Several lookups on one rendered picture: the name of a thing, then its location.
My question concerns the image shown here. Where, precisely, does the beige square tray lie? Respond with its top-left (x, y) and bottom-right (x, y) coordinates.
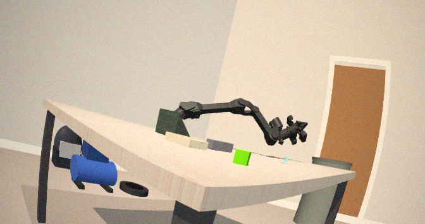
top-left (164, 132), bottom-right (208, 150)

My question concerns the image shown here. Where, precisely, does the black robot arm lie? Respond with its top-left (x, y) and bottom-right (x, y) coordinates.
top-left (175, 98), bottom-right (289, 146)

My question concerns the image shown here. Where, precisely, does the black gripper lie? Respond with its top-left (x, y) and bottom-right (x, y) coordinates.
top-left (286, 115), bottom-right (308, 142)

